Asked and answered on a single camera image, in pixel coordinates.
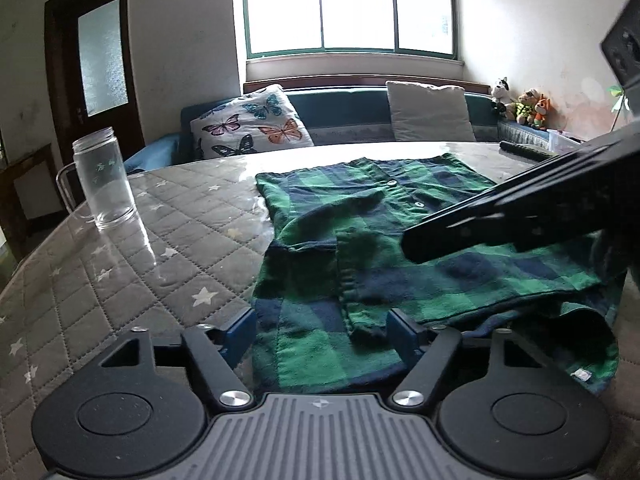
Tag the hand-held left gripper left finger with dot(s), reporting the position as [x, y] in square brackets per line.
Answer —
[240, 335]

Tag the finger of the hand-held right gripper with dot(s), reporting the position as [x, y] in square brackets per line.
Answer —
[550, 175]
[450, 240]

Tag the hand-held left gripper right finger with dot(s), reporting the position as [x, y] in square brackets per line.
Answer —
[400, 337]

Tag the green and navy plaid shirt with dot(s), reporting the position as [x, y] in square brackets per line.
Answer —
[310, 345]

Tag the clear plastic box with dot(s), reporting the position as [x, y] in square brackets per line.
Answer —
[562, 140]

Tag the black remote control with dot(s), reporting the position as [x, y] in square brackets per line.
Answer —
[520, 149]

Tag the small green plant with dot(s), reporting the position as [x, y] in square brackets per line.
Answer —
[614, 91]

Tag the orange plush toy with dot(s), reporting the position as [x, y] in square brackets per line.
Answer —
[541, 110]

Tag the green and yellow plush toy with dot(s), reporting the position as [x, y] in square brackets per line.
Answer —
[525, 107]

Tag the black and white cow plush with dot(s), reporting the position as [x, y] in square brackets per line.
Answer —
[500, 92]

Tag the plain grey pillow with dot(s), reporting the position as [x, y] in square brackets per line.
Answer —
[430, 112]

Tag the blue sofa with wooden back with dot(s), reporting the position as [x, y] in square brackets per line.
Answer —
[340, 105]

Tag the white butterfly print pillow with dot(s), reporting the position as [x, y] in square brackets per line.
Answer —
[250, 120]

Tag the green framed window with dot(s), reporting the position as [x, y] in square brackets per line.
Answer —
[350, 5]

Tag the low dark wooden sideboard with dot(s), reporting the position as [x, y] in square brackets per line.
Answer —
[25, 185]

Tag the dark wooden door, frosted pane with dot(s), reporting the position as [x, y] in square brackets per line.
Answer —
[62, 85]

